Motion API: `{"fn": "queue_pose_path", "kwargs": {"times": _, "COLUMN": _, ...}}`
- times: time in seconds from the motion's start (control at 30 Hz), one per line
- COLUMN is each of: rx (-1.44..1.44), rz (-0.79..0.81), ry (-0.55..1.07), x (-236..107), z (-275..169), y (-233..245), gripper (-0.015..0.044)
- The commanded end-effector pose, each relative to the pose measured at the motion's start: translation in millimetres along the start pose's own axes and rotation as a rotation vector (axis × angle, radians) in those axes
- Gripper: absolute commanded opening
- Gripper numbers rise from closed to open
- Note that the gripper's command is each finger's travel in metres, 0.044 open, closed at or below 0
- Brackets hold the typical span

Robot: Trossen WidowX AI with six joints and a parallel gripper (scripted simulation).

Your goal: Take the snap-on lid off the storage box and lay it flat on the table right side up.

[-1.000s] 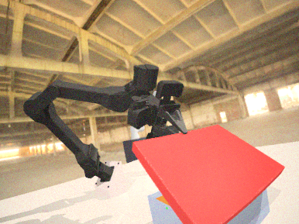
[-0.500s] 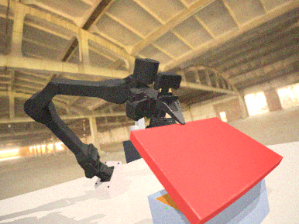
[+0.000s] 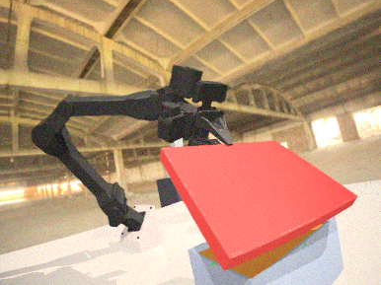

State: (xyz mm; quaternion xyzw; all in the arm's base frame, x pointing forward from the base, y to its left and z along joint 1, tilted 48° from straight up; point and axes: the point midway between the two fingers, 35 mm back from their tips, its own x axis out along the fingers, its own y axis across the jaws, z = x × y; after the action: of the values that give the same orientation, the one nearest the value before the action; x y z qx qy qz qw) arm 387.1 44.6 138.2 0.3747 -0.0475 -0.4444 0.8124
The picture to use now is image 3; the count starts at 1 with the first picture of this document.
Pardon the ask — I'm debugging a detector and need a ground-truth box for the red box lid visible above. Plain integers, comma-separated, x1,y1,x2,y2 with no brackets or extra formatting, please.
160,141,358,270

